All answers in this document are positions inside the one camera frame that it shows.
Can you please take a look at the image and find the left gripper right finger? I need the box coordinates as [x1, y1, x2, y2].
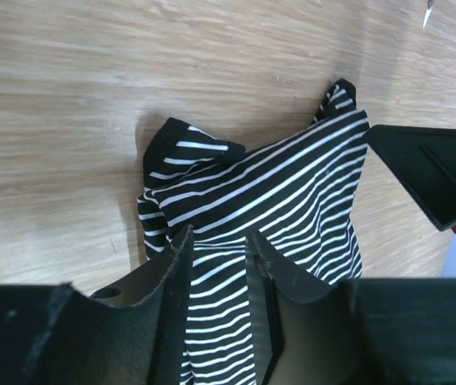
[245, 232, 456, 384]

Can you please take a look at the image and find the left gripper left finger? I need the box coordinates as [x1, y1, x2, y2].
[0, 227, 193, 384]

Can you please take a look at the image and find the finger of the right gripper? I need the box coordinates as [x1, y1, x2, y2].
[366, 124, 456, 231]

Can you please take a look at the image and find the black white striped tank top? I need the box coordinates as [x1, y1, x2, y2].
[137, 79, 369, 384]

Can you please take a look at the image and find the white paper scrap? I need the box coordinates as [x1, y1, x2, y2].
[422, 0, 434, 29]

